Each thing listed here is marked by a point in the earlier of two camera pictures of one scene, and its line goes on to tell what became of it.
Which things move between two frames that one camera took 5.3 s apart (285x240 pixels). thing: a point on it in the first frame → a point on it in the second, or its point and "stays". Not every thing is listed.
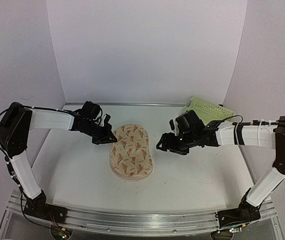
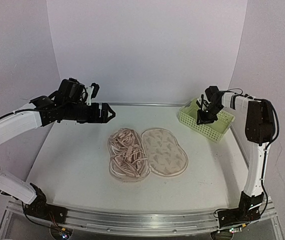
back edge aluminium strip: x=131 y=103 stays
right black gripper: x=169 y=145 → x=202 y=120
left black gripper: x=105 y=139 → x=95 y=118
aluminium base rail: x=146 y=224 stays
